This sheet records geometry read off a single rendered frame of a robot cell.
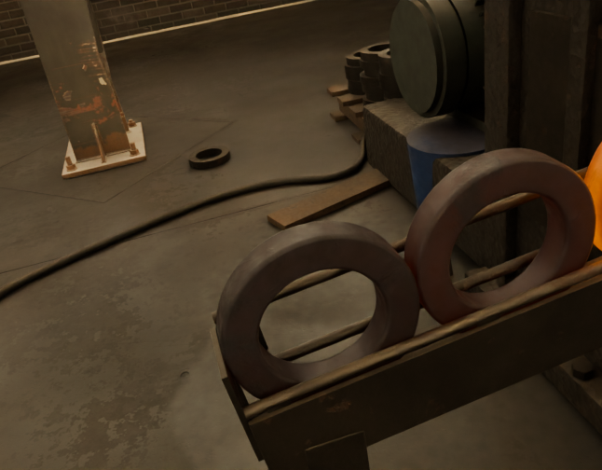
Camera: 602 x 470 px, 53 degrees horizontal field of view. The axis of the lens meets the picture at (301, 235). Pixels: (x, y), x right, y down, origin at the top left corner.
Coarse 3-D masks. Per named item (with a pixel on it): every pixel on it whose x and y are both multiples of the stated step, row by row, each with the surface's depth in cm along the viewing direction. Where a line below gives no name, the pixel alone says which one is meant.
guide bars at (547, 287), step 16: (576, 272) 57; (592, 272) 57; (544, 288) 57; (560, 288) 57; (496, 304) 56; (512, 304) 56; (464, 320) 56; (480, 320) 56; (416, 336) 56; (432, 336) 55; (448, 336) 56; (384, 352) 55; (400, 352) 55; (336, 368) 55; (352, 368) 54; (368, 368) 55; (304, 384) 54; (320, 384) 54; (272, 400) 54; (288, 400) 54
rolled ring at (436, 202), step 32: (480, 160) 53; (512, 160) 52; (544, 160) 53; (448, 192) 52; (480, 192) 52; (512, 192) 53; (544, 192) 54; (576, 192) 55; (416, 224) 55; (448, 224) 53; (576, 224) 57; (416, 256) 54; (448, 256) 54; (544, 256) 60; (576, 256) 58; (448, 288) 56; (512, 288) 61; (448, 320) 58
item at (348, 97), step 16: (368, 48) 255; (384, 48) 258; (352, 64) 272; (368, 64) 249; (384, 64) 226; (352, 80) 276; (368, 80) 252; (384, 80) 230; (352, 96) 277; (368, 96) 258; (384, 96) 238; (400, 96) 231; (336, 112) 300; (352, 112) 260
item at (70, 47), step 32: (32, 0) 257; (64, 0) 260; (32, 32) 262; (64, 32) 265; (96, 32) 296; (64, 64) 271; (96, 64) 273; (64, 96) 277; (96, 96) 280; (96, 128) 286; (128, 128) 320; (64, 160) 297; (96, 160) 289; (128, 160) 285
